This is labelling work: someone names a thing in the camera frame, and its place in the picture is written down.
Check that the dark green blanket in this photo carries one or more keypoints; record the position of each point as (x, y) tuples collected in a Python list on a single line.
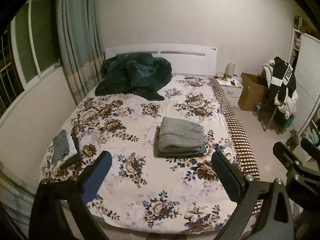
[(130, 75)]

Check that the grey-blue curtain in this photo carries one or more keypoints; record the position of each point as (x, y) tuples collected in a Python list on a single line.
[(77, 42)]

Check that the white wardrobe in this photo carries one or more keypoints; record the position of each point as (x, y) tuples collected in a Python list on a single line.
[(307, 62)]

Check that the stack of folded clothes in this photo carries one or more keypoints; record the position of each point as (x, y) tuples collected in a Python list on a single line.
[(62, 145)]

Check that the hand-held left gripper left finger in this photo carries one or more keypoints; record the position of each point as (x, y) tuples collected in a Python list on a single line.
[(97, 177)]

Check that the dark green plush toy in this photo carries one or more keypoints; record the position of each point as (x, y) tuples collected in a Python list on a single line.
[(293, 140)]

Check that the white nightstand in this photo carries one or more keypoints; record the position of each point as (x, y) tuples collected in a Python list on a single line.
[(231, 93)]

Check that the white headboard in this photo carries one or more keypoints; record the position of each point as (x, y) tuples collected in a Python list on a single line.
[(190, 62)]

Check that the black and white jacket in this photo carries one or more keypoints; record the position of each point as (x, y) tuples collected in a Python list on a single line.
[(282, 80)]

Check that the bed with floral sheet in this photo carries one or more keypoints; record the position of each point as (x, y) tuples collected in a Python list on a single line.
[(140, 180)]

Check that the white cylindrical humidifier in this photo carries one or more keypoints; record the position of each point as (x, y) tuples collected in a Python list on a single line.
[(230, 68)]

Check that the brown checkered bed cover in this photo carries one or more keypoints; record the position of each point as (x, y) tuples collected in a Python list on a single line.
[(237, 135)]

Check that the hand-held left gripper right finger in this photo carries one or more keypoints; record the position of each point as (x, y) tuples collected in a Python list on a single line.
[(225, 177)]

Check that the plastic bottle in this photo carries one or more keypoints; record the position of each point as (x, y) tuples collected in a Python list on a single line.
[(256, 108)]

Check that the metal frame chair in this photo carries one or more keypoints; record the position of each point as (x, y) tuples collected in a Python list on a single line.
[(268, 120)]

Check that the white garment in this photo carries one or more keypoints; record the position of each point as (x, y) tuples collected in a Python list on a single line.
[(287, 107)]

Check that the white framed window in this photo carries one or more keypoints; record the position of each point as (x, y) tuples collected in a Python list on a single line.
[(37, 37)]

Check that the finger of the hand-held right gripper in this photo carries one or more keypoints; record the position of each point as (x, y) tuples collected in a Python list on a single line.
[(311, 146), (287, 156)]

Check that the grey fluffy pants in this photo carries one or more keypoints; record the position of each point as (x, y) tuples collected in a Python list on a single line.
[(180, 132)]

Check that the cardboard box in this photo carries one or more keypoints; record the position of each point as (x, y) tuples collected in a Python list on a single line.
[(251, 92)]

